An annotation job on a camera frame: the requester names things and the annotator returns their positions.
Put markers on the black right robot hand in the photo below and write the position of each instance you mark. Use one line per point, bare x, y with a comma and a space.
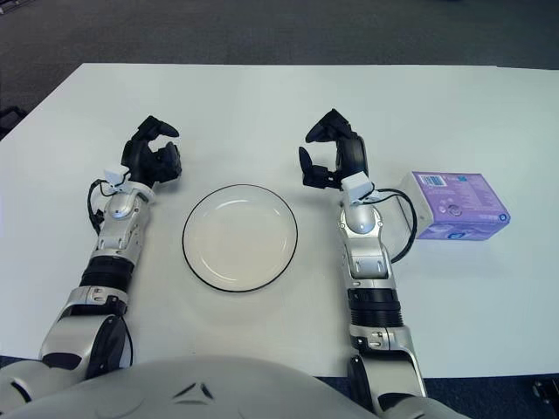
354, 153

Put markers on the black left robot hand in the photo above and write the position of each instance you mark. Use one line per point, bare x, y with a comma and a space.
140, 161

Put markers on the purple tissue paper pack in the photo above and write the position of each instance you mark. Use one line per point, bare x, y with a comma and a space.
458, 201

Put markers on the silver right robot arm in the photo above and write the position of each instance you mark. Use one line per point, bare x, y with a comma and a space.
362, 227

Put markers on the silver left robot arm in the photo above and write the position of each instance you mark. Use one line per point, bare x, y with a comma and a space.
115, 218

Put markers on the white plate with black rim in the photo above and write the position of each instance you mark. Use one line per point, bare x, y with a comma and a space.
240, 240

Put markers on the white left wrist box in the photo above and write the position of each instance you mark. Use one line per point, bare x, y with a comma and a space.
114, 178

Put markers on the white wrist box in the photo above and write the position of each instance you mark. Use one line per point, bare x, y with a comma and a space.
114, 178
356, 185

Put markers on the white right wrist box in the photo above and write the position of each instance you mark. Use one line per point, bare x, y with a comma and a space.
356, 185

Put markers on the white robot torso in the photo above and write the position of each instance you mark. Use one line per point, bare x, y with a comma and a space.
196, 393

